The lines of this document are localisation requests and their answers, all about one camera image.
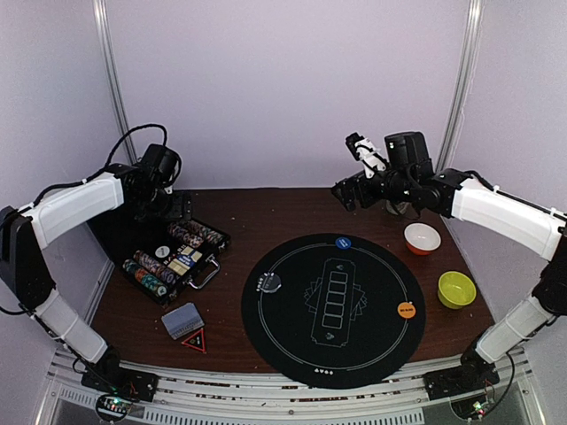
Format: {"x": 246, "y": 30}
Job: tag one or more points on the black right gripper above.
{"x": 354, "y": 189}

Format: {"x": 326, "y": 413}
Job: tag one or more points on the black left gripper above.
{"x": 181, "y": 210}

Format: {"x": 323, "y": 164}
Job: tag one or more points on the blue small blind button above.
{"x": 343, "y": 243}

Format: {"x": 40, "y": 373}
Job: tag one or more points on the clear acrylic dealer button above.
{"x": 270, "y": 283}

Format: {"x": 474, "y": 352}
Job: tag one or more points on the orange big blind button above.
{"x": 406, "y": 310}

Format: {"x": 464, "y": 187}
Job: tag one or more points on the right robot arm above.
{"x": 405, "y": 175}

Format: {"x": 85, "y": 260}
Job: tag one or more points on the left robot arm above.
{"x": 30, "y": 235}

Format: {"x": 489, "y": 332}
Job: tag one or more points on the white dealer button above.
{"x": 162, "y": 252}

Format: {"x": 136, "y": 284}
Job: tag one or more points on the black poker chip case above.
{"x": 118, "y": 232}

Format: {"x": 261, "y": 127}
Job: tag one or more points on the patterned ceramic mug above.
{"x": 403, "y": 210}

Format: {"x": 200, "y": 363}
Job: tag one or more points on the poker chip rows in case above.
{"x": 193, "y": 260}

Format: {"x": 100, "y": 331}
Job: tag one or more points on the orange white bowl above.
{"x": 421, "y": 239}

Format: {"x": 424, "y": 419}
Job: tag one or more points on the deck of blue cards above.
{"x": 182, "y": 320}

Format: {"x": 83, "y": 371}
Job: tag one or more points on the round black poker mat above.
{"x": 334, "y": 323}

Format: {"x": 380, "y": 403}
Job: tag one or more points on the red black triangular token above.
{"x": 196, "y": 341}

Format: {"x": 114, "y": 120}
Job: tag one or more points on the yellow green bowl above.
{"x": 456, "y": 290}

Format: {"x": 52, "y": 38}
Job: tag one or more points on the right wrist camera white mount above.
{"x": 364, "y": 151}

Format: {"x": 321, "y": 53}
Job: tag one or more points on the aluminium front rail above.
{"x": 202, "y": 397}

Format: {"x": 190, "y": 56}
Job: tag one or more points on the left aluminium post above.
{"x": 105, "y": 40}

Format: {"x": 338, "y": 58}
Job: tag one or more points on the aluminium post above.
{"x": 463, "y": 82}
{"x": 105, "y": 40}

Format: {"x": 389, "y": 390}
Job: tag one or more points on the right aluminium post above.
{"x": 463, "y": 82}

